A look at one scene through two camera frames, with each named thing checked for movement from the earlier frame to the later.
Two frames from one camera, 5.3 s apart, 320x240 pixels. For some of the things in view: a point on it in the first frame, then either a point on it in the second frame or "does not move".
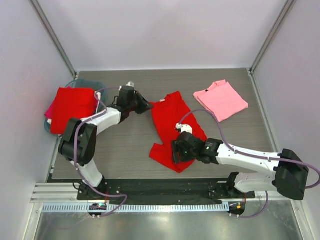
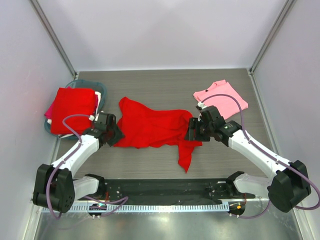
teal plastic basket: [91, 84] does not move
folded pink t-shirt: [222, 99] does not move
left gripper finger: [143, 109] to [113, 139]
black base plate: [160, 189] does not move
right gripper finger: [175, 146] to [190, 134]
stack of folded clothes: [70, 103] does not move
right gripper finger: [177, 157] to [194, 126]
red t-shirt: [168, 113] to [140, 126]
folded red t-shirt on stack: [70, 103] does not move
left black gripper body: [133, 105] to [115, 134]
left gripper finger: [143, 105] to [113, 134]
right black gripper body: [176, 152] to [194, 129]
